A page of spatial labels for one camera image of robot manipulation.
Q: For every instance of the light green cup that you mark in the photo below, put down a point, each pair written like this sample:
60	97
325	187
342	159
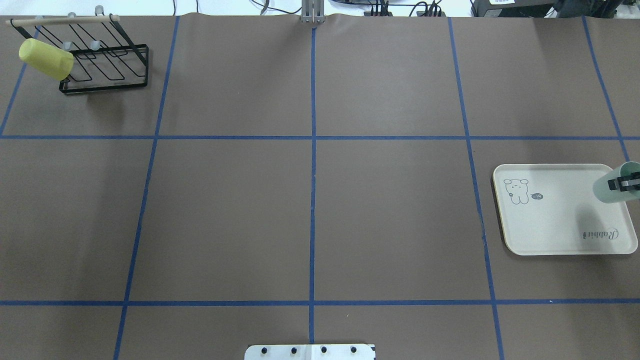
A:
607	192

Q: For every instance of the black wire cup rack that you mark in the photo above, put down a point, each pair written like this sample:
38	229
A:
105	57

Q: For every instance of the yellow cup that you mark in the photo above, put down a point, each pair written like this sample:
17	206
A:
47	59

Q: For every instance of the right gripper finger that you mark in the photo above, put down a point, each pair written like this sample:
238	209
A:
627	183

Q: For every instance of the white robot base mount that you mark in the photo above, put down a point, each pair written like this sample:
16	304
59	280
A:
336	351

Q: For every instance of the cream rabbit tray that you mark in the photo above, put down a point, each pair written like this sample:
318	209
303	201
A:
562	209

